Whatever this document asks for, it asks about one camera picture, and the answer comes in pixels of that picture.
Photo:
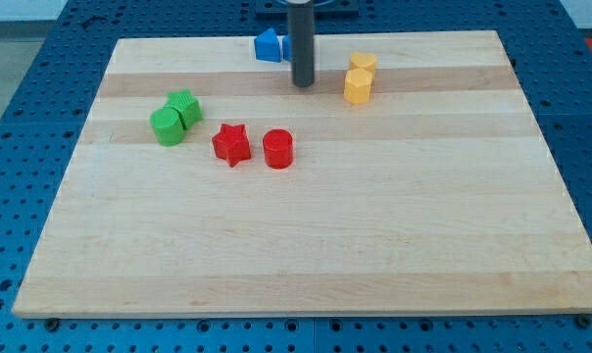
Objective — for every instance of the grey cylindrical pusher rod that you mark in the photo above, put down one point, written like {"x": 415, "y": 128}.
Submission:
{"x": 301, "y": 30}

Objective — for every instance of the blue triangle block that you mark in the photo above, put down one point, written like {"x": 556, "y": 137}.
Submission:
{"x": 267, "y": 46}

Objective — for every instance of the yellow heart block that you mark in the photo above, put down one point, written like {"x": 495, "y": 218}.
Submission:
{"x": 365, "y": 61}

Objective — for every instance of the yellow hexagon block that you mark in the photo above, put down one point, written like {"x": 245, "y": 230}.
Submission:
{"x": 357, "y": 86}

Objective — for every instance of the red cylinder block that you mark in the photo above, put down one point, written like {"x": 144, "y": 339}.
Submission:
{"x": 278, "y": 148}

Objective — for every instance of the green star block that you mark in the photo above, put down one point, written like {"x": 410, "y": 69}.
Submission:
{"x": 186, "y": 105}

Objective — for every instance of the red star block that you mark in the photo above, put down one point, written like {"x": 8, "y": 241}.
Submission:
{"x": 231, "y": 144}

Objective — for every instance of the green cylinder block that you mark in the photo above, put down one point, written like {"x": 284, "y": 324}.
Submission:
{"x": 167, "y": 126}

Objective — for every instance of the wooden board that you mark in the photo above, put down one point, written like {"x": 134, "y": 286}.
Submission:
{"x": 438, "y": 197}

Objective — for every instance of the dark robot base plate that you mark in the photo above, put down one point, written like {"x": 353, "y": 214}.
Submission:
{"x": 278, "y": 8}

